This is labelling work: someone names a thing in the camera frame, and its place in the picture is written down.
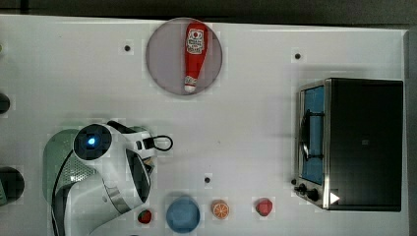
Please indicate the green slotted spatula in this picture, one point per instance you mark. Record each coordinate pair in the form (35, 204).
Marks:
(3, 196)

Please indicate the green colander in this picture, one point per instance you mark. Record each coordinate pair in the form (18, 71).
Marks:
(60, 167)

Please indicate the small red green strawberry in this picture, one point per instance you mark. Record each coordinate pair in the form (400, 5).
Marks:
(145, 216)

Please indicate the silver toaster oven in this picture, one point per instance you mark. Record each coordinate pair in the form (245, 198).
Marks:
(350, 144)

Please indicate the plush orange slice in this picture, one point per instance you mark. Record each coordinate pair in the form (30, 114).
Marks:
(220, 209)

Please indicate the red plush strawberry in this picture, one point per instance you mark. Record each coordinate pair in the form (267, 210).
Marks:
(264, 207)

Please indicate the plush red ketchup bottle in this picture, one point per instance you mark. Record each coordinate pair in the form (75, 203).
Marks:
(196, 46)

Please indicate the plush peeled banana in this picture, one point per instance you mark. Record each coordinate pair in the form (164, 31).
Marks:
(148, 161)

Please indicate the blue bowl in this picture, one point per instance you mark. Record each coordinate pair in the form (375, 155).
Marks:
(183, 215)

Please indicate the black round burner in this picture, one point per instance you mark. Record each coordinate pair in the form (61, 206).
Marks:
(13, 183)

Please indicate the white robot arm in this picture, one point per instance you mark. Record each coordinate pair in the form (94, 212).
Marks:
(121, 182)

